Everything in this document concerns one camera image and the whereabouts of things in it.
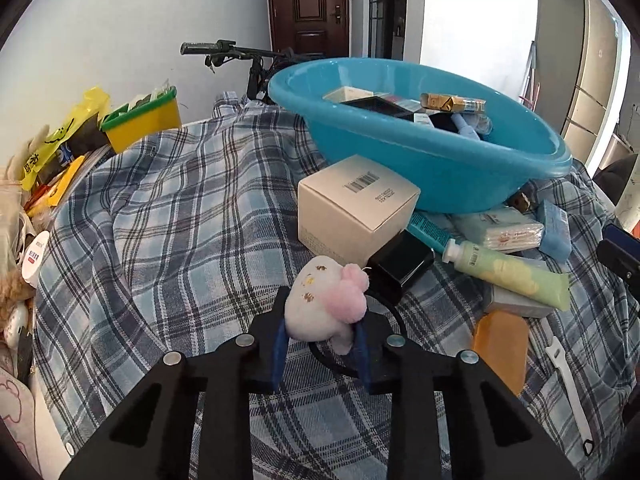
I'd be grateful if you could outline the orange plastic case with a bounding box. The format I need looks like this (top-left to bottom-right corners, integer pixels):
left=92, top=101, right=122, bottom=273
left=472, top=311, right=529, bottom=396

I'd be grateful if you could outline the green cream tube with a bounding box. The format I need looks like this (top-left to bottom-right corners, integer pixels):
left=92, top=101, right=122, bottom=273
left=442, top=240, right=570, bottom=311

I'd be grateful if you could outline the grey lighter case box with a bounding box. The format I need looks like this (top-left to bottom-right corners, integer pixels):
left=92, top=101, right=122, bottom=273
left=483, top=283, right=555, bottom=318

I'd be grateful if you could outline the small black box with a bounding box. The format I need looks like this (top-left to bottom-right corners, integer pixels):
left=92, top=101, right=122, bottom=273
left=364, top=230, right=435, bottom=308

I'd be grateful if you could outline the plush bunny hair tie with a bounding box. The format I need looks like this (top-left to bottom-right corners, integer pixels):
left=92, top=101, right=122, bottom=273
left=283, top=254, right=396, bottom=378

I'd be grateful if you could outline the white square carton box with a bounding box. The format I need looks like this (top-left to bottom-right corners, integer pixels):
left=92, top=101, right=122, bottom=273
left=297, top=155, right=420, bottom=266

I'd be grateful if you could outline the light blue wipes pack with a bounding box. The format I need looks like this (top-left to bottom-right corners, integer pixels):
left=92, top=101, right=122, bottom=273
left=536, top=200, right=572, bottom=264

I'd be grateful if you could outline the white tissue pack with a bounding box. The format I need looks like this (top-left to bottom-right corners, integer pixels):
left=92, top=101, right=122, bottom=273
left=450, top=206, right=544, bottom=254

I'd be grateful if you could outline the bear pattern pouch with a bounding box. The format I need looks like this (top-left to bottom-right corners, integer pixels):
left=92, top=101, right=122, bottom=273
left=0, top=370, right=41, bottom=474

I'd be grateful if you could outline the blue plastic basin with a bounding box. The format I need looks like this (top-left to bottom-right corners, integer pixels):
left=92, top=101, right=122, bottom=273
left=268, top=58, right=572, bottom=214

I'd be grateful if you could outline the small blue lotion bottle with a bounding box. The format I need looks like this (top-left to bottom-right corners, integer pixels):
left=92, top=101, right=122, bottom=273
left=451, top=113, right=480, bottom=140

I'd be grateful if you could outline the teal cosmetic tube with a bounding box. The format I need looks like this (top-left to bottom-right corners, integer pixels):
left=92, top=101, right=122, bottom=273
left=407, top=211, right=454, bottom=254

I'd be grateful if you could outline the gold refrigerator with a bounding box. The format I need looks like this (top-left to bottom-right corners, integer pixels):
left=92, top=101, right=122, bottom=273
left=535, top=0, right=618, bottom=162

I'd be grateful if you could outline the white round jar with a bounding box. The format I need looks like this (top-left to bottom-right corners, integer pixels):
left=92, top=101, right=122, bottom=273
left=21, top=231, right=50, bottom=288

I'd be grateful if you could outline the gold cigarette pack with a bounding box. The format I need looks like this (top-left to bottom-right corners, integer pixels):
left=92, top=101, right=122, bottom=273
left=420, top=92, right=486, bottom=114

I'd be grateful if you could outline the clear plastic zip bag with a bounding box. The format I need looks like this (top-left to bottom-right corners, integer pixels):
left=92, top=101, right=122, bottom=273
left=0, top=180, right=24, bottom=276

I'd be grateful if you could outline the black open tray box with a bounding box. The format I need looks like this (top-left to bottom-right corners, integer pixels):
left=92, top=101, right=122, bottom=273
left=344, top=96, right=413, bottom=122

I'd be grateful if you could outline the beige plush toy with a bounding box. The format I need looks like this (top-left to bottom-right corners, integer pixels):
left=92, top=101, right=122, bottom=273
left=1, top=125, right=50, bottom=181

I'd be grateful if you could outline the yellow green-lidded container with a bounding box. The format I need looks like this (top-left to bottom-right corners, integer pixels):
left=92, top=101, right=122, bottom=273
left=101, top=84, right=182, bottom=153

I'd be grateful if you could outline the yellow plastic bag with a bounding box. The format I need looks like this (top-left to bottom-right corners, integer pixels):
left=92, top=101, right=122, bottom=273
left=21, top=87, right=111, bottom=191

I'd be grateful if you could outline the dark brown entrance door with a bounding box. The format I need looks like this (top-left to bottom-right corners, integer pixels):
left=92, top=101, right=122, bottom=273
left=269, top=0, right=349, bottom=58

